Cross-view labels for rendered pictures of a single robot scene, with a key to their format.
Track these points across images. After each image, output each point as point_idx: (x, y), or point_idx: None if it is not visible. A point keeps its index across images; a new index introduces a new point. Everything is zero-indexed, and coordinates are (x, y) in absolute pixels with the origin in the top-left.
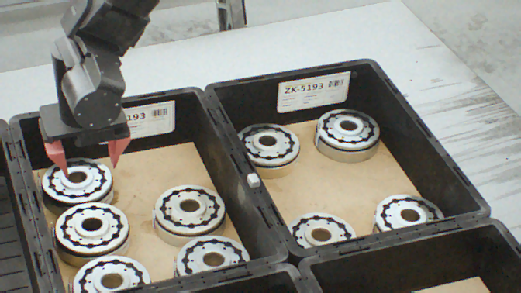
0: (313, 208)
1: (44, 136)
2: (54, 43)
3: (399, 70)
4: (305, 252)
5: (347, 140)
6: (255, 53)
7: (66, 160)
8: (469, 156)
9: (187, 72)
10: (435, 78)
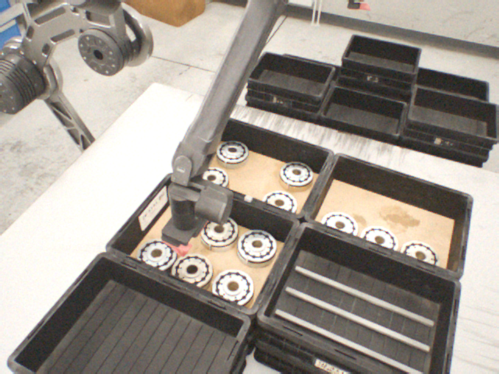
0: (254, 194)
1: (175, 244)
2: (170, 194)
3: (189, 114)
4: (302, 213)
5: (238, 157)
6: (122, 141)
7: (139, 248)
8: None
9: (103, 170)
10: None
